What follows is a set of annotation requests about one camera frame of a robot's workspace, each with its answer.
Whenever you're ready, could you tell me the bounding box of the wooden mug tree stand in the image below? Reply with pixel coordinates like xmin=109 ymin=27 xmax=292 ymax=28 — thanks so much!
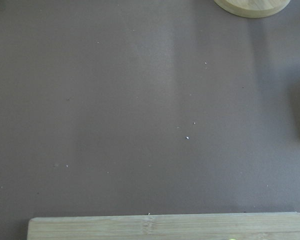
xmin=214 ymin=0 xmax=290 ymax=19

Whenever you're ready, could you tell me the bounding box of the wooden cutting board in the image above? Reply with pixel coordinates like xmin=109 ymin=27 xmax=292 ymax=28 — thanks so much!
xmin=27 ymin=212 xmax=300 ymax=240

